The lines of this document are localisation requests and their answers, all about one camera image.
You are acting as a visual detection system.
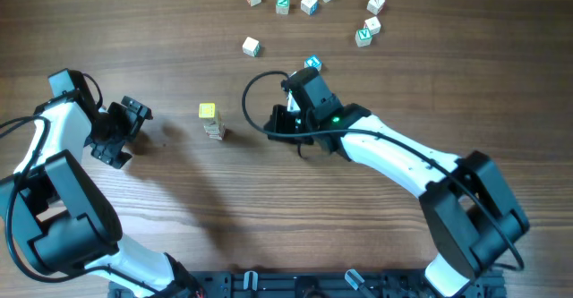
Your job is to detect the blue C block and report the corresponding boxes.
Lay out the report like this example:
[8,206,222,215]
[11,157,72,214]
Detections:
[304,55,322,71]

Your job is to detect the green V block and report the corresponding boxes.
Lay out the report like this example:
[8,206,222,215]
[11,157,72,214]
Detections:
[355,28,372,47]

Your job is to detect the white soccer ball block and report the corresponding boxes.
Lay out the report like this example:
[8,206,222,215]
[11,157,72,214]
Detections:
[203,120,225,134]

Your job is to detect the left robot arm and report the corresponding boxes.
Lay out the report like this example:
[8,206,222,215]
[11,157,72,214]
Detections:
[1,69,205,297]

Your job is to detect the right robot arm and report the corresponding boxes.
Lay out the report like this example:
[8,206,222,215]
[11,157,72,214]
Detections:
[261,67,530,297]

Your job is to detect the white base tower block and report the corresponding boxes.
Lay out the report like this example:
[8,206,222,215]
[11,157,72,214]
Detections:
[208,132,225,140]

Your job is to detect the white green-sided block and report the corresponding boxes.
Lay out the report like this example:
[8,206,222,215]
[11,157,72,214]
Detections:
[242,37,261,57]

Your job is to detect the white red-sided block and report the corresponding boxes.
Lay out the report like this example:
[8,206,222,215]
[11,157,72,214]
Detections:
[363,16,381,35]

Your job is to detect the white blue-sided block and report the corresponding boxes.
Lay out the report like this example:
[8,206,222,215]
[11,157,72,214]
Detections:
[301,0,319,15]

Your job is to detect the green N block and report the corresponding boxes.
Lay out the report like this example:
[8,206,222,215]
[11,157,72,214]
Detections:
[275,0,290,15]

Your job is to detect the white picture block far right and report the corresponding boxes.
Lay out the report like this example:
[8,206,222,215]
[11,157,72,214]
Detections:
[366,0,386,15]

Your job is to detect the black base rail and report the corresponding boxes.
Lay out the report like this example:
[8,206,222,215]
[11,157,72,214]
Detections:
[108,268,507,298]

